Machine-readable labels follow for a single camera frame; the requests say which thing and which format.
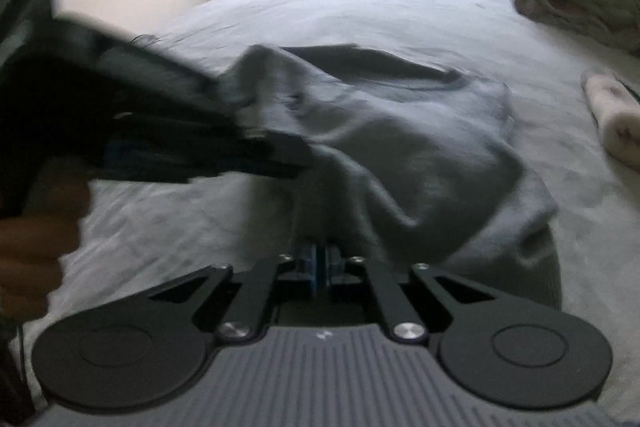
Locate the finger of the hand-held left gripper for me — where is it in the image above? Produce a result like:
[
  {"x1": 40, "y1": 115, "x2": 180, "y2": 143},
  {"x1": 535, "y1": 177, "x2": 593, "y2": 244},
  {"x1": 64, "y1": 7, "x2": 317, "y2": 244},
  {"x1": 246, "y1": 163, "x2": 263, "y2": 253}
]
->
[
  {"x1": 101, "y1": 28, "x2": 252, "y2": 124},
  {"x1": 96, "y1": 113, "x2": 316, "y2": 185}
]

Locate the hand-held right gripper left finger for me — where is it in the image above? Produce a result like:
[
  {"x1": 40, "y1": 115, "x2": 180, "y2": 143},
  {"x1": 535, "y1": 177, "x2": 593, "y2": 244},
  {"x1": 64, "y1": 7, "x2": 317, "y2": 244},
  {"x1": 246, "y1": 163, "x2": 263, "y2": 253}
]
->
[{"x1": 145, "y1": 244, "x2": 322, "y2": 344}]

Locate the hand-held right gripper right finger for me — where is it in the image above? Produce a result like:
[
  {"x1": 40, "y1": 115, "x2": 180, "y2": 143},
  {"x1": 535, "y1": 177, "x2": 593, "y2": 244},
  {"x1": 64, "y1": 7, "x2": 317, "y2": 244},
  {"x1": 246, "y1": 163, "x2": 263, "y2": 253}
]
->
[{"x1": 322, "y1": 244, "x2": 501, "y2": 344}]

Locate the grey knit sweater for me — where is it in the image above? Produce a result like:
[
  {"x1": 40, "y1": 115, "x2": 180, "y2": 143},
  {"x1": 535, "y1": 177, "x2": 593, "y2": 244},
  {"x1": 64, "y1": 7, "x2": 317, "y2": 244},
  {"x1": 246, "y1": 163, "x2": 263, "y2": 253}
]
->
[{"x1": 217, "y1": 43, "x2": 563, "y2": 310}]

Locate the person's left hand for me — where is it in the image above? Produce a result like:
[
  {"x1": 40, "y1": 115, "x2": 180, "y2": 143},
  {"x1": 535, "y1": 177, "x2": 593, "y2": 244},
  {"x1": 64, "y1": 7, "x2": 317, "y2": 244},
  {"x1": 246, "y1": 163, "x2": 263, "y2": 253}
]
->
[{"x1": 0, "y1": 156, "x2": 93, "y2": 322}]

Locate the bed with grey sheet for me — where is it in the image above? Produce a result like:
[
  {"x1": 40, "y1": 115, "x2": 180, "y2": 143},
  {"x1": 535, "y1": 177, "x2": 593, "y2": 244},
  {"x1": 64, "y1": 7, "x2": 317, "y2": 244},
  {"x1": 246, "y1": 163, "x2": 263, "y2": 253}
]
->
[{"x1": 10, "y1": 0, "x2": 640, "y2": 427}]

